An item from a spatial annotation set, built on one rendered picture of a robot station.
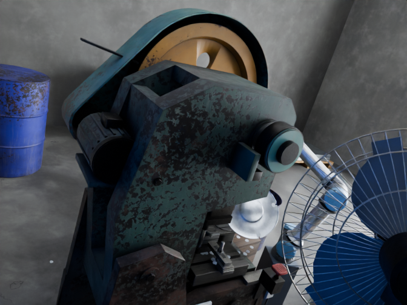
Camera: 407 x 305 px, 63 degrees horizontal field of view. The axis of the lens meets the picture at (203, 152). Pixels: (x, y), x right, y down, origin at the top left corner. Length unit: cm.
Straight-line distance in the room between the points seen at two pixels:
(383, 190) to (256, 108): 53
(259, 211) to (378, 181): 94
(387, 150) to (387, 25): 576
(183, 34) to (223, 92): 55
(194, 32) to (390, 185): 108
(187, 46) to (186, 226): 84
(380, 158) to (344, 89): 586
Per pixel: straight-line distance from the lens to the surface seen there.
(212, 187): 127
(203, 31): 164
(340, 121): 669
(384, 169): 91
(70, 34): 449
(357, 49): 678
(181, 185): 119
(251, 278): 171
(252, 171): 120
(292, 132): 122
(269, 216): 178
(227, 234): 169
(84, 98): 149
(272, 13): 580
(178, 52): 164
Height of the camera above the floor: 166
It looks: 20 degrees down
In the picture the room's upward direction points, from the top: 16 degrees clockwise
